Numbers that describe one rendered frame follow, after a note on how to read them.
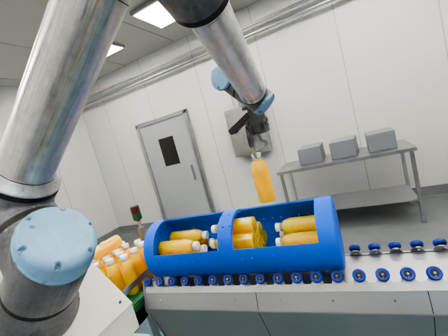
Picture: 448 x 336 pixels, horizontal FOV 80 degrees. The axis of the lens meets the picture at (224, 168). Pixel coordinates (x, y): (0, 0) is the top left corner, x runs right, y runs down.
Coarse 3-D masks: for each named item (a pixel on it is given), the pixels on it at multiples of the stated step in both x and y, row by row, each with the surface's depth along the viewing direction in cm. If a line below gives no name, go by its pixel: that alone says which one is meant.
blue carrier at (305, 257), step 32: (160, 224) 134; (192, 224) 146; (224, 224) 115; (320, 224) 97; (160, 256) 125; (192, 256) 118; (224, 256) 112; (256, 256) 106; (288, 256) 101; (320, 256) 97
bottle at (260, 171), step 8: (256, 160) 111; (256, 168) 110; (264, 168) 110; (256, 176) 111; (264, 176) 110; (256, 184) 112; (264, 184) 111; (272, 184) 113; (264, 192) 111; (272, 192) 112; (264, 200) 112; (272, 200) 112
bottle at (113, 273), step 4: (112, 264) 139; (116, 264) 141; (108, 268) 138; (112, 268) 138; (116, 268) 139; (108, 272) 137; (112, 272) 137; (116, 272) 138; (120, 272) 140; (108, 276) 137; (112, 276) 137; (116, 276) 138; (120, 276) 140; (112, 280) 137; (116, 280) 138; (120, 280) 139; (116, 284) 138; (120, 284) 139; (124, 284) 141; (120, 288) 139; (124, 288) 140
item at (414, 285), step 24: (168, 288) 131; (192, 288) 125; (216, 288) 120; (240, 288) 115; (264, 288) 111; (288, 288) 107; (312, 288) 103; (336, 288) 100; (360, 288) 96; (384, 288) 93; (408, 288) 90; (432, 288) 88
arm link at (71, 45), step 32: (64, 0) 42; (96, 0) 43; (128, 0) 47; (64, 32) 44; (96, 32) 46; (32, 64) 47; (64, 64) 46; (96, 64) 50; (32, 96) 48; (64, 96) 49; (32, 128) 50; (64, 128) 53; (0, 160) 53; (32, 160) 53; (0, 192) 53; (32, 192) 56; (0, 224) 53
